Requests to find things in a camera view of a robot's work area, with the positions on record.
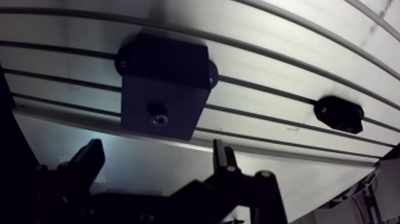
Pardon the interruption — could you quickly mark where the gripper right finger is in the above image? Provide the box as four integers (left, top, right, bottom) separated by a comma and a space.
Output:
170, 138, 289, 224

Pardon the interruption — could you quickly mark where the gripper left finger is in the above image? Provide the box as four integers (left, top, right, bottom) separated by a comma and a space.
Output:
31, 138, 107, 224

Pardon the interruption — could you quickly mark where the dark blue-grey block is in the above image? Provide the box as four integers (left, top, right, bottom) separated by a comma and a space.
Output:
114, 30, 220, 141

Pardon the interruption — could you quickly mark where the black oval holder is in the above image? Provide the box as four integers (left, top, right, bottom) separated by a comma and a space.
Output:
313, 95, 365, 135

